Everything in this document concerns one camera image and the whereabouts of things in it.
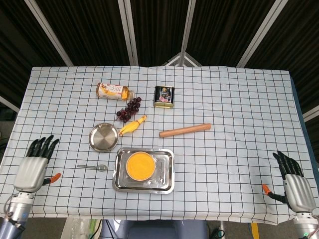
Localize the white checked tablecloth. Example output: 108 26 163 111
0 65 319 224

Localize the bunch of dark red grapes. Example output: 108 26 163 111
116 96 142 122

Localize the yellow rubber chicken toy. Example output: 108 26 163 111
118 115 148 137

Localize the black luncheon meat can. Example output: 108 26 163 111
153 85 174 109

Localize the rectangular stainless steel tray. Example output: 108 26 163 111
112 147 175 195

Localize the black folding screen white frame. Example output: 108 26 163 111
0 0 319 125

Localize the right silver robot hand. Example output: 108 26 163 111
261 151 318 214

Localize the clear plastic bag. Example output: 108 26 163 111
65 218 101 239

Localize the tea bottle with orange label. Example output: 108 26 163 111
96 82 135 101

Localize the round stainless steel plate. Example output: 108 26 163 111
88 122 120 152

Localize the dark blue under cloth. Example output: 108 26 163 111
290 74 319 165

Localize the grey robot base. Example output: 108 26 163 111
101 219 209 239

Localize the wooden rolling pin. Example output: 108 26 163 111
159 123 212 138

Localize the small metal spoon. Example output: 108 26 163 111
77 163 108 172

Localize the white triangular metal frame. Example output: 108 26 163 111
161 51 202 67

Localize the white bowl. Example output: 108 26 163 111
125 151 157 181

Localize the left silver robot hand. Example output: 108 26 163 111
12 135 62 194

